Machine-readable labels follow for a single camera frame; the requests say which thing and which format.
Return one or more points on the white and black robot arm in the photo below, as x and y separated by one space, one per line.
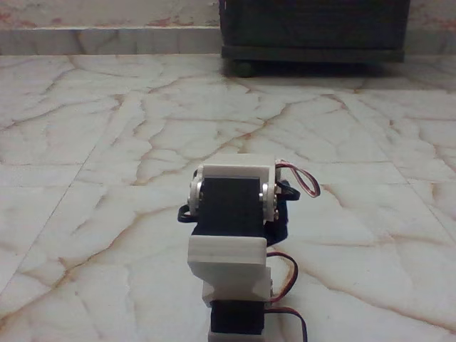
231 199

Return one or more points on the black caster wheel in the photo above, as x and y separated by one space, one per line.
243 68

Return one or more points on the dark wooden cabinet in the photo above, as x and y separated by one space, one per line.
313 28

